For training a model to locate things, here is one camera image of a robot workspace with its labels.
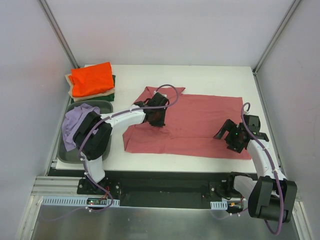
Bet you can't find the right aluminium frame post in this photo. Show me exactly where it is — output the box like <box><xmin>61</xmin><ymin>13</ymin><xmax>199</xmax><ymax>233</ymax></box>
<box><xmin>252</xmin><ymin>0</ymin><xmax>303</xmax><ymax>76</ymax></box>

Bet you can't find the right white cable duct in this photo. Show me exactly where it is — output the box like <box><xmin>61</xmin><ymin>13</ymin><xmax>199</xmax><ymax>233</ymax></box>
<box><xmin>210</xmin><ymin>200</ymin><xmax>228</xmax><ymax>211</ymax></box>

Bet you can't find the orange folded t shirt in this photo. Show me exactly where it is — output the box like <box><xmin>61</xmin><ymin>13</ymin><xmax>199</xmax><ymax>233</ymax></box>
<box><xmin>70</xmin><ymin>62</ymin><xmax>115</xmax><ymax>98</ymax></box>

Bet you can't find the white cable duct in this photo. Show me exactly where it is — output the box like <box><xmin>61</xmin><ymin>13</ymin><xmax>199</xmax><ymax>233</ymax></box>
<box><xmin>42</xmin><ymin>196</ymin><xmax>120</xmax><ymax>208</ymax></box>
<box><xmin>210</xmin><ymin>200</ymin><xmax>228</xmax><ymax>211</ymax></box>

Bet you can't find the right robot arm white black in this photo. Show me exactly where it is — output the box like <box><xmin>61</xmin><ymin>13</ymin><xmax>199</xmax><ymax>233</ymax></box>
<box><xmin>214</xmin><ymin>115</ymin><xmax>298</xmax><ymax>223</ymax></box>

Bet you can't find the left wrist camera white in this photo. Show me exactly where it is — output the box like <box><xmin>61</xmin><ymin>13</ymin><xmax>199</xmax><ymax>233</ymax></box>
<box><xmin>153</xmin><ymin>91</ymin><xmax>167</xmax><ymax>98</ymax></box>

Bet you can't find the pink t shirt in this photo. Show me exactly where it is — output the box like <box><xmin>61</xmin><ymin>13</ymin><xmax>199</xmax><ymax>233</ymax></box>
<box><xmin>123</xmin><ymin>87</ymin><xmax>251</xmax><ymax>160</ymax></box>

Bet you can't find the dark green folded t shirt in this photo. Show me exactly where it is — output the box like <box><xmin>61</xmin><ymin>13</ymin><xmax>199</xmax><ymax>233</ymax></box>
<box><xmin>65</xmin><ymin>74</ymin><xmax>115</xmax><ymax>102</ymax></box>

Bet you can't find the aluminium frame post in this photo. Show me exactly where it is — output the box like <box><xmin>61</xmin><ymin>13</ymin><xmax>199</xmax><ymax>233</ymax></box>
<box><xmin>252</xmin><ymin>0</ymin><xmax>303</xmax><ymax>76</ymax></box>
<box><xmin>37</xmin><ymin>0</ymin><xmax>80</xmax><ymax>69</ymax></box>

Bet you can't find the beige folded t shirt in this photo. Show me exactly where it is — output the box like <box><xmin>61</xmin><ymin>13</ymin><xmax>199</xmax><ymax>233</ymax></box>
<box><xmin>64</xmin><ymin>73</ymin><xmax>116</xmax><ymax>103</ymax></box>

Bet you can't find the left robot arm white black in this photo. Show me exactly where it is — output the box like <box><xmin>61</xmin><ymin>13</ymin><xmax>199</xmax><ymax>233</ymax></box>
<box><xmin>73</xmin><ymin>92</ymin><xmax>170</xmax><ymax>195</ymax></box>

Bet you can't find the lilac crumpled t shirt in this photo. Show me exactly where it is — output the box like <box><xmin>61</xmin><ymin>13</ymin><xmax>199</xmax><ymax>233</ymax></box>
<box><xmin>61</xmin><ymin>103</ymin><xmax>101</xmax><ymax>152</ymax></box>

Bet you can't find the left white cable duct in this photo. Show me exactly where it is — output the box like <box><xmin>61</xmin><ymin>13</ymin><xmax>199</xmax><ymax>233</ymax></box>
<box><xmin>42</xmin><ymin>196</ymin><xmax>120</xmax><ymax>208</ymax></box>

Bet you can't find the left aluminium frame post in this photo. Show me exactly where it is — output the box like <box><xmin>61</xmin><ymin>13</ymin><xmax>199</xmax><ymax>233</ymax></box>
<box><xmin>37</xmin><ymin>0</ymin><xmax>80</xmax><ymax>69</ymax></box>

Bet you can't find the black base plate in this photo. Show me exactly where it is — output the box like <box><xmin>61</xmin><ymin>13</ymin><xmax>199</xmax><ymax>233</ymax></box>
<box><xmin>76</xmin><ymin>171</ymin><xmax>245</xmax><ymax>209</ymax></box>

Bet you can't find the aluminium rail front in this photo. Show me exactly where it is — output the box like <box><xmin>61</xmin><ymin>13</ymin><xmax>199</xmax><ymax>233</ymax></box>
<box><xmin>31</xmin><ymin>176</ymin><xmax>81</xmax><ymax>196</ymax></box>

